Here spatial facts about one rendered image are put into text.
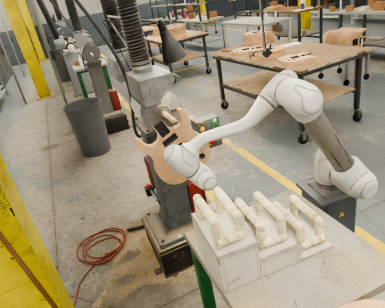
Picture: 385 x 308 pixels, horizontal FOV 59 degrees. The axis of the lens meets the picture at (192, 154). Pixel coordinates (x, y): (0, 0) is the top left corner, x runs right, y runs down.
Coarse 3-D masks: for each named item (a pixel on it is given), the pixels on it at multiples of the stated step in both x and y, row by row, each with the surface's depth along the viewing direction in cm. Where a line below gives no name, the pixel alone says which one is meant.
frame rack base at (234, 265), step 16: (208, 224) 125; (224, 224) 123; (208, 240) 117; (240, 240) 115; (256, 240) 113; (208, 256) 123; (224, 256) 110; (240, 256) 113; (256, 256) 115; (224, 272) 113; (240, 272) 115; (256, 272) 118; (224, 288) 116
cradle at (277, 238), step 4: (272, 236) 120; (276, 236) 120; (280, 236) 120; (284, 236) 120; (268, 240) 119; (272, 240) 119; (276, 240) 119; (280, 240) 120; (284, 240) 121; (260, 244) 119; (264, 244) 118; (268, 244) 118; (272, 244) 119; (264, 248) 119
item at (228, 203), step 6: (216, 192) 124; (222, 192) 122; (222, 198) 120; (228, 198) 119; (228, 204) 116; (234, 204) 116; (228, 210) 115; (234, 210) 112; (234, 216) 111; (240, 216) 111
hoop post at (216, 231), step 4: (212, 228) 110; (216, 228) 109; (220, 228) 110; (212, 232) 111; (216, 232) 110; (220, 232) 111; (212, 236) 113; (216, 236) 111; (220, 236) 111; (216, 240) 111
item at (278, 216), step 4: (256, 192) 132; (260, 192) 133; (256, 196) 131; (260, 196) 130; (264, 196) 130; (260, 200) 129; (264, 200) 127; (268, 200) 127; (264, 204) 126; (268, 204) 125; (272, 204) 125; (268, 208) 124; (272, 208) 122; (276, 208) 122; (272, 212) 121; (276, 212) 120; (280, 212) 120; (276, 216) 119; (280, 216) 118; (284, 216) 118; (280, 220) 118
